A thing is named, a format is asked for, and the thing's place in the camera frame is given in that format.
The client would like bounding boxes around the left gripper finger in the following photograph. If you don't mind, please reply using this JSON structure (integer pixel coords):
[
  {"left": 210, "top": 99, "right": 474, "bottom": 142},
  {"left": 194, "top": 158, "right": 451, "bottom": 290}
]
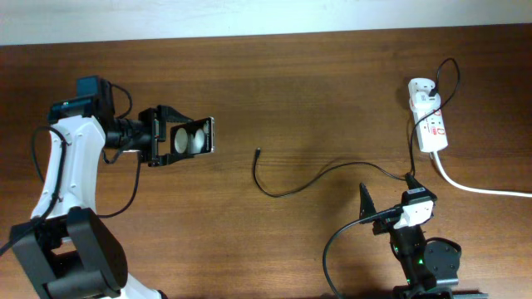
[
  {"left": 160, "top": 153, "right": 194, "bottom": 166},
  {"left": 157, "top": 105, "right": 193, "bottom": 123}
]

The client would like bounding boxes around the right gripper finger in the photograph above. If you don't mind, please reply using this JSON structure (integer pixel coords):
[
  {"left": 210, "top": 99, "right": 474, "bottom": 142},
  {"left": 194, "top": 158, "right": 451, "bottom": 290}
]
[
  {"left": 405, "top": 173, "right": 421, "bottom": 189},
  {"left": 359, "top": 183, "right": 377, "bottom": 224}
]

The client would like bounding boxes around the black smartphone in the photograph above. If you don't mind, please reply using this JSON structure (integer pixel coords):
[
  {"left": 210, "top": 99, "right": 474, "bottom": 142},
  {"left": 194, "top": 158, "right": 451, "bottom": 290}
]
[{"left": 170, "top": 117, "right": 214, "bottom": 156}]

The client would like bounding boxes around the black charging cable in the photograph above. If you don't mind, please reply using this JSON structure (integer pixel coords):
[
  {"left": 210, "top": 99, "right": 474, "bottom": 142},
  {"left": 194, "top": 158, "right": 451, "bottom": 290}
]
[{"left": 252, "top": 57, "right": 461, "bottom": 199}]

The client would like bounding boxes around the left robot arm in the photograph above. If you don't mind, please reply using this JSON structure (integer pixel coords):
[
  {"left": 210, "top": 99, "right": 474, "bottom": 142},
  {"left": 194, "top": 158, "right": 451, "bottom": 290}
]
[{"left": 8, "top": 76, "right": 214, "bottom": 298}]

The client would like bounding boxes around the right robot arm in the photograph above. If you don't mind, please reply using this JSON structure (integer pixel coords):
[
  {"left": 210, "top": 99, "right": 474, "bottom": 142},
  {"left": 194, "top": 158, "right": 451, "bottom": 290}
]
[{"left": 359, "top": 174, "right": 461, "bottom": 298}]

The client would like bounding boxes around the white USB charger plug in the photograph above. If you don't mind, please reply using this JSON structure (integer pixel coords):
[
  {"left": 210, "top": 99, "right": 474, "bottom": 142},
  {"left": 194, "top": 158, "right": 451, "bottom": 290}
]
[{"left": 410, "top": 91, "right": 441, "bottom": 112}]

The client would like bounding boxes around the white power strip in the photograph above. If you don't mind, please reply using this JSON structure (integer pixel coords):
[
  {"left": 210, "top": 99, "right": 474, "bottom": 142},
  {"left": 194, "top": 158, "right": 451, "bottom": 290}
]
[{"left": 408, "top": 78, "right": 448, "bottom": 153}]

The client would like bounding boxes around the white power strip cord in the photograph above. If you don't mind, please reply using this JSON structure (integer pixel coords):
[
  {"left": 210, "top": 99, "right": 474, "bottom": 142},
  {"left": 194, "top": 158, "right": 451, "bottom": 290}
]
[{"left": 430, "top": 150, "right": 532, "bottom": 199}]

